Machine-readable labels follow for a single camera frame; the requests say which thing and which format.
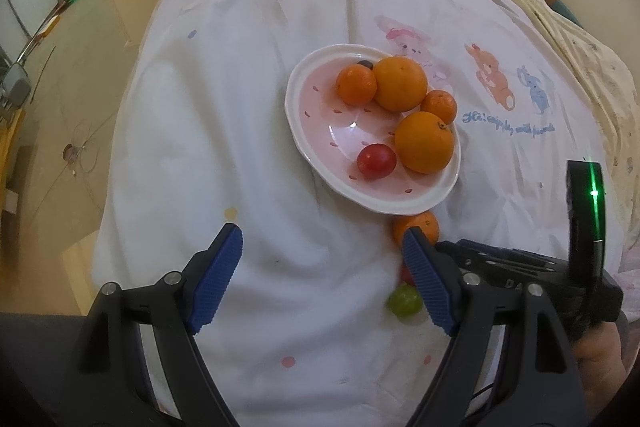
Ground green tomato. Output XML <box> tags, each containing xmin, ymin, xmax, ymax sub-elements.
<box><xmin>386</xmin><ymin>284</ymin><xmax>423</xmax><ymax>319</ymax></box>

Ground red cherry tomato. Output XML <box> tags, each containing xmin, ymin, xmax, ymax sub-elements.
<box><xmin>400</xmin><ymin>265</ymin><xmax>416</xmax><ymax>286</ymax></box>
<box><xmin>356</xmin><ymin>143</ymin><xmax>397</xmax><ymax>180</ymax></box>

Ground small mandarin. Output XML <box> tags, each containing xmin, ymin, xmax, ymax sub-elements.
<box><xmin>392</xmin><ymin>210</ymin><xmax>440</xmax><ymax>248</ymax></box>
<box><xmin>420</xmin><ymin>90</ymin><xmax>458</xmax><ymax>124</ymax></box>
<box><xmin>335</xmin><ymin>64</ymin><xmax>378</xmax><ymax>107</ymax></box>

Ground large orange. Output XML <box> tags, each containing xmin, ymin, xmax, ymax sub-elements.
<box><xmin>373</xmin><ymin>56</ymin><xmax>428</xmax><ymax>113</ymax></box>
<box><xmin>394</xmin><ymin>112</ymin><xmax>454</xmax><ymax>174</ymax></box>

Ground person right hand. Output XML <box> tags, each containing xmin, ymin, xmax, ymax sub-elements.
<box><xmin>573</xmin><ymin>322</ymin><xmax>627</xmax><ymax>419</ymax></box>

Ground cream patterned duvet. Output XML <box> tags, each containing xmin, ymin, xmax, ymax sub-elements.
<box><xmin>511</xmin><ymin>0</ymin><xmax>639</xmax><ymax>213</ymax></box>

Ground white cartoon bed sheet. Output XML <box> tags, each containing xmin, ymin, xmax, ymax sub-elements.
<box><xmin>93</xmin><ymin>0</ymin><xmax>605</xmax><ymax>426</ymax></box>

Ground pink strawberry ceramic plate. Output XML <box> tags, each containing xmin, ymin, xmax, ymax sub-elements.
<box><xmin>284</xmin><ymin>43</ymin><xmax>461</xmax><ymax>216</ymax></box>

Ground white kitchen cabinets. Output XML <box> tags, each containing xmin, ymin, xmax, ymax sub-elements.
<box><xmin>1</xmin><ymin>0</ymin><xmax>58</xmax><ymax>61</ymax></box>

